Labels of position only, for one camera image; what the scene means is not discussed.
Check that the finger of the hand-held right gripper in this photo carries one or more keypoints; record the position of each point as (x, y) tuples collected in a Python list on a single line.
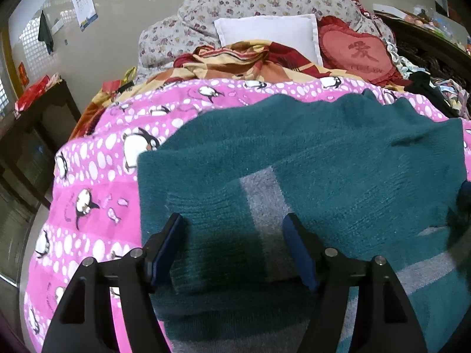
[(465, 202)]

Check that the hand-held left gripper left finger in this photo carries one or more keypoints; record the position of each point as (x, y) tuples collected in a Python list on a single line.
[(165, 250)]

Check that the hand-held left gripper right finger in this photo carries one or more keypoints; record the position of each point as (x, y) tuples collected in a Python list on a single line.
[(300, 250)]

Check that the teal grey striped sweater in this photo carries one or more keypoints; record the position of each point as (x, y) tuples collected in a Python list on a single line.
[(331, 154)]

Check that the blue striped cloth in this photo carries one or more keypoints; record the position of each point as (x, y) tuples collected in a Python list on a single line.
[(454, 95)]

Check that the pink penguin print blanket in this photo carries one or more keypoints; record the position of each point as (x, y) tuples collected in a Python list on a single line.
[(92, 161)]

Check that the black clothing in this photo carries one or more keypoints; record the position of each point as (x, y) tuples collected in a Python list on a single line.
[(427, 88)]

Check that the frilly colourful cloth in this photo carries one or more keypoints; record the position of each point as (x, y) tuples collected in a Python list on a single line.
[(401, 62)]

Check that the dark wooden headboard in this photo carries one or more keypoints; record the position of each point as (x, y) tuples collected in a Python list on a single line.
[(415, 49)]

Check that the dark wooden cabinet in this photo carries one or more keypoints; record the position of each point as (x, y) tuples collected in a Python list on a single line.
[(36, 143)]

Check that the row of small trinkets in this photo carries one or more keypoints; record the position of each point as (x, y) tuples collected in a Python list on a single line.
[(430, 20)]

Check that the red heart pillow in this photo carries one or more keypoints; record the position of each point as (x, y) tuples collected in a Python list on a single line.
[(353, 51)]

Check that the yellow red plaid blanket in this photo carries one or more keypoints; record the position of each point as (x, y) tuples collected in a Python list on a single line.
[(220, 59)]

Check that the red packets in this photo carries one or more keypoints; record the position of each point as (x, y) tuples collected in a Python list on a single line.
[(35, 92)]

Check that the white pillow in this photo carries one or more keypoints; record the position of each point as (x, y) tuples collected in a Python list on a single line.
[(265, 29)]

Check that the dark green hanging cloth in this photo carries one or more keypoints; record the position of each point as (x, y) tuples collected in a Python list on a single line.
[(46, 33)]

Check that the floral quilt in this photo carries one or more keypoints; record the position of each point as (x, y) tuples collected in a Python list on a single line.
[(257, 0)]

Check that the white wall sheet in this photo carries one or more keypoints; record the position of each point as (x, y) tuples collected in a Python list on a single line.
[(441, 0)]

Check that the red wall paper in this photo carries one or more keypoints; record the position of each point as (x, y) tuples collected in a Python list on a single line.
[(23, 73)]

